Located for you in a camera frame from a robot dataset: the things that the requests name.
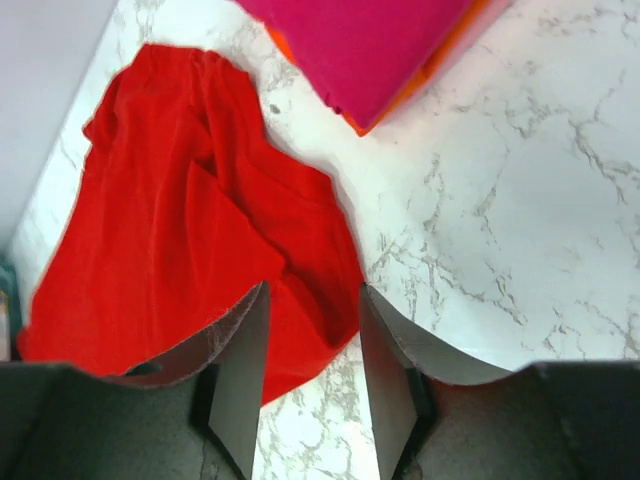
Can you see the folded magenta t shirt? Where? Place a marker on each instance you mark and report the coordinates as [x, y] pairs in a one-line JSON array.
[[358, 55]]

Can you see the folded orange t shirt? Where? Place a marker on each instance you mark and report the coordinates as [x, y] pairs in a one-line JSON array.
[[474, 23]]

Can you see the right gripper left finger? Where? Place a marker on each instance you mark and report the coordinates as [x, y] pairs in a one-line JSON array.
[[227, 362]]

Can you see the red t shirt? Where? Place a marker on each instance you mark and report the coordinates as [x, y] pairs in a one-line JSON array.
[[183, 206]]

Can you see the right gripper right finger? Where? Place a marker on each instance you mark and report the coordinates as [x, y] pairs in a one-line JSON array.
[[403, 362]]

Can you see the teal plastic laundry basket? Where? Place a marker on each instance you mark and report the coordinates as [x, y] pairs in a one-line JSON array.
[[11, 313]]

